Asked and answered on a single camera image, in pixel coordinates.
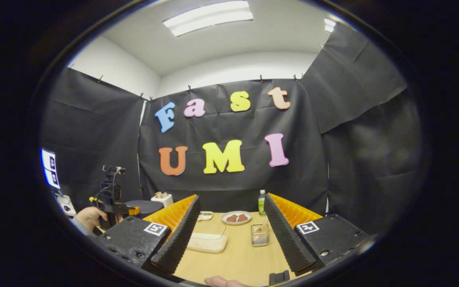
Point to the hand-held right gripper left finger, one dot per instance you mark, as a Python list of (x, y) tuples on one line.
[(177, 239)]

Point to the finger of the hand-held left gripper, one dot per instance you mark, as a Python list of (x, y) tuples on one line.
[(130, 209)]

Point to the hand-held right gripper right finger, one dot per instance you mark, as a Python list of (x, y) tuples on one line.
[(289, 239)]

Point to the dark grey rice cooker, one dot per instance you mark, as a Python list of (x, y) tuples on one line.
[(150, 207)]

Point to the clear box of white rice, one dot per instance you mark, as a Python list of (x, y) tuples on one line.
[(207, 243)]

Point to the small white divided dish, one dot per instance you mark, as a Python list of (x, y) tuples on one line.
[(206, 215)]

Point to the green tea bottle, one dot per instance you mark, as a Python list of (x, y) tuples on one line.
[(261, 205)]

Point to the white round plate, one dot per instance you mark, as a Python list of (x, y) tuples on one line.
[(235, 223)]

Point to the computer monitor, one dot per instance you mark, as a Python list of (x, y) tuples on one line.
[(50, 169)]

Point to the black backdrop cloth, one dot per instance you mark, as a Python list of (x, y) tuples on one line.
[(333, 159)]

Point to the small ceiling light panel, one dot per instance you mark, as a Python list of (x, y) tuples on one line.
[(330, 24)]

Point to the small black bracket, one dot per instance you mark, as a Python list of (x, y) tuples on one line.
[(279, 278)]

